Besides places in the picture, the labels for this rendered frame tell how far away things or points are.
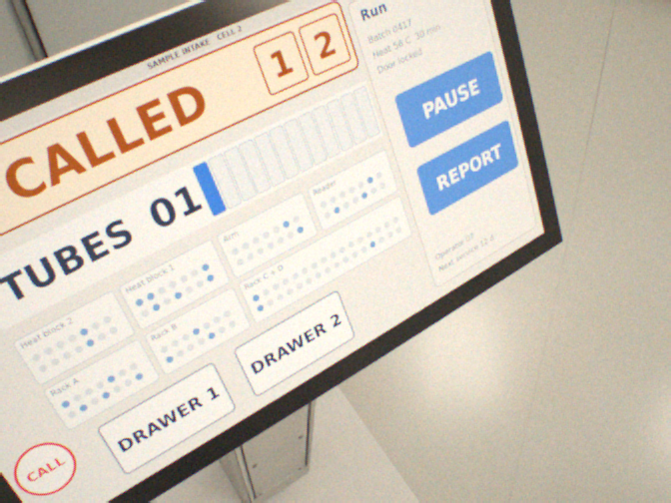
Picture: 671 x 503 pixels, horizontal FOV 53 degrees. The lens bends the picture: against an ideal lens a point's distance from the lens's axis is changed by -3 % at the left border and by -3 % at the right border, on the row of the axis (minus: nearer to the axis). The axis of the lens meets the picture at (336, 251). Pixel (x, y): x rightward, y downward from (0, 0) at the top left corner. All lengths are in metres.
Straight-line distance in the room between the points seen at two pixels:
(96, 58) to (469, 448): 1.30
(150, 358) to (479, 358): 1.24
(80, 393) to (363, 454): 1.07
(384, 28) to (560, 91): 1.71
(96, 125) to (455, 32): 0.28
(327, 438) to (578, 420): 0.58
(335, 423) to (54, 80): 1.18
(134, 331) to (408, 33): 0.29
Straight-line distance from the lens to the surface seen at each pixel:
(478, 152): 0.59
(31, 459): 0.52
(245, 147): 0.48
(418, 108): 0.55
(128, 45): 0.46
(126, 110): 0.46
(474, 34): 0.58
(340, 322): 0.55
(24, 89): 0.45
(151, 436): 0.53
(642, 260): 1.94
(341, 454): 1.51
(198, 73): 0.47
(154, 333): 0.50
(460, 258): 0.60
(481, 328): 1.70
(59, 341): 0.49
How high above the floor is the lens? 1.50
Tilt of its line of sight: 60 degrees down
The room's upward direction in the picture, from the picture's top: 6 degrees clockwise
